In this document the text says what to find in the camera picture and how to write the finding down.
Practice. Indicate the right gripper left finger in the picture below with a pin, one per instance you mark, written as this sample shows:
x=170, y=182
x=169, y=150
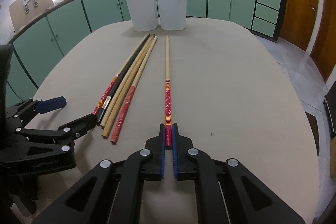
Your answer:
x=111, y=192

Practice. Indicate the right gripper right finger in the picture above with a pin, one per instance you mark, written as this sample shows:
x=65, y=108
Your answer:
x=226, y=191

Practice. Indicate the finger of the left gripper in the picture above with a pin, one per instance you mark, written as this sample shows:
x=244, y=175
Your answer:
x=30, y=108
x=66, y=133

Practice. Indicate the plain wooden chopstick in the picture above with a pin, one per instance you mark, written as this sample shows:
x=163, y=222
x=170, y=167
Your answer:
x=122, y=75
x=114, y=106

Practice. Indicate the red orange banded chopstick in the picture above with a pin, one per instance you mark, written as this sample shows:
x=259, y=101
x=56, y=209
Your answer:
x=109, y=88

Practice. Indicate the red patterned chopstick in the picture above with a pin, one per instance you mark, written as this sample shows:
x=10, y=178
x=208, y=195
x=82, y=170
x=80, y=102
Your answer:
x=130, y=94

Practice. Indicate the red starred chopstick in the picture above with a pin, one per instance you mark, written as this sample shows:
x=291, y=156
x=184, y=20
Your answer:
x=168, y=141

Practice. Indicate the green lower kitchen cabinets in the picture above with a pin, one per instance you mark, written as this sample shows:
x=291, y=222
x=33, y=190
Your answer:
x=40, y=41

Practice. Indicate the cardboard box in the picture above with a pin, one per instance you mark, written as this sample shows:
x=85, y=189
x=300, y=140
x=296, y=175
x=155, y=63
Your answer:
x=22, y=12

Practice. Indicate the black glass cabinet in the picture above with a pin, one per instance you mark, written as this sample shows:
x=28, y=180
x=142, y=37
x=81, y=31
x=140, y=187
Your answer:
x=330, y=105

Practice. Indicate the white twin utensil holder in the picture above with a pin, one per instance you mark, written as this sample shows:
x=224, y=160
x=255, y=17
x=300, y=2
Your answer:
x=147, y=15

